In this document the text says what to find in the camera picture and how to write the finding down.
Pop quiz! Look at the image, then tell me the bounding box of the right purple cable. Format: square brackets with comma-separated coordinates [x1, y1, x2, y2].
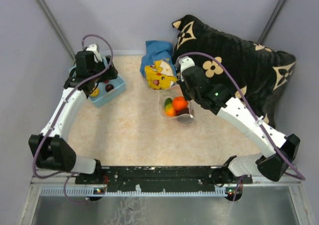
[175, 51, 306, 202]

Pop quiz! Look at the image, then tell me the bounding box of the dark purple toy fruit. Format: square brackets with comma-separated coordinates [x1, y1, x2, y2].
[105, 84, 114, 92]

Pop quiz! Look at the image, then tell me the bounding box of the black floral pillow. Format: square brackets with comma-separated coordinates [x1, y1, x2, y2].
[172, 14, 296, 128]

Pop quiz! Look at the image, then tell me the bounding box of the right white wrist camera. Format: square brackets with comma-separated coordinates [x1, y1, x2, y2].
[175, 56, 195, 82]

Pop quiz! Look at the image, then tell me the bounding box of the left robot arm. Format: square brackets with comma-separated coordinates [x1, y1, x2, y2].
[28, 48, 118, 184]

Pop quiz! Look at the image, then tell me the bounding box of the aluminium frame rail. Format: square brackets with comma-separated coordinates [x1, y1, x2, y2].
[31, 166, 301, 201]

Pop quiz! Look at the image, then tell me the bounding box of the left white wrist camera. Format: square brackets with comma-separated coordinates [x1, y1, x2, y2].
[85, 44, 103, 63]

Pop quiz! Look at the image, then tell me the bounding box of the right metal corner post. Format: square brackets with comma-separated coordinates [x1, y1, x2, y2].
[257, 0, 287, 44]

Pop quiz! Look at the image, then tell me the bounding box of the left metal corner post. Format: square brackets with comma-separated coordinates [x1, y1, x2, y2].
[35, 0, 75, 59]

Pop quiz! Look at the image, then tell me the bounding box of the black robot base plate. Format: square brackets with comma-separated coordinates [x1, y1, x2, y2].
[75, 166, 240, 193]

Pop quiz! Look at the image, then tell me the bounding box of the green orange toy mango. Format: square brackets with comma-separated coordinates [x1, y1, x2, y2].
[164, 98, 176, 117]

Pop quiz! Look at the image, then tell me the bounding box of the orange toy fruit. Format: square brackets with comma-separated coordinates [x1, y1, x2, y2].
[172, 96, 188, 110]

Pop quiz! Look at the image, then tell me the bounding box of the blue yellow pikachu cloth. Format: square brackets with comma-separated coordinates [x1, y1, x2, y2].
[140, 40, 177, 90]

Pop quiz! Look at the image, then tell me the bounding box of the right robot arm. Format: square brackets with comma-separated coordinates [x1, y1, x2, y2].
[180, 65, 300, 183]

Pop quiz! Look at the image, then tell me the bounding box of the clear dotted zip top bag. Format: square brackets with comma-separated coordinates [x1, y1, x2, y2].
[159, 84, 195, 124]

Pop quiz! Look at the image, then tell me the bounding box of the dark maroon toy plum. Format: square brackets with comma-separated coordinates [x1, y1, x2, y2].
[176, 108, 192, 124]

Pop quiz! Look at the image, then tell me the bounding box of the yellow toy lemon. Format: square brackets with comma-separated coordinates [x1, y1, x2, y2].
[90, 88, 100, 98]

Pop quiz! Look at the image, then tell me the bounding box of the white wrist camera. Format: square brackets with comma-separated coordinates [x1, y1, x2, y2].
[175, 56, 195, 82]
[85, 44, 103, 63]

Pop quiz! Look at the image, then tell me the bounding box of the metal corner post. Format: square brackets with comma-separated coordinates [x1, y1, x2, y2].
[257, 0, 287, 44]
[35, 0, 75, 59]

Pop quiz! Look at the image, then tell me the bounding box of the blue plastic basket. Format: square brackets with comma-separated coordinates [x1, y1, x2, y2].
[63, 51, 126, 108]

